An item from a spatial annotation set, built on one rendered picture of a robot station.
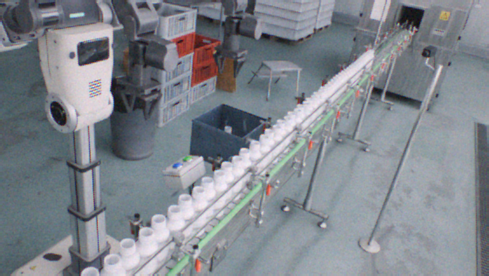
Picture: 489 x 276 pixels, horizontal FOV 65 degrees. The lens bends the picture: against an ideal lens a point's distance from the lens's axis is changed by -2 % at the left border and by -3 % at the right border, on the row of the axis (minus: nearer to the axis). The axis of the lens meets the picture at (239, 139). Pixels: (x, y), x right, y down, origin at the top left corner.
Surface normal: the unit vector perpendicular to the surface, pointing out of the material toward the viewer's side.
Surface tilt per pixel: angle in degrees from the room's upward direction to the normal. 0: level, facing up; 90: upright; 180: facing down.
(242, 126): 90
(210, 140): 90
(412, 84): 90
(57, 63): 90
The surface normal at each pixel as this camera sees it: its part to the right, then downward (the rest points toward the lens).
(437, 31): -0.49, 0.36
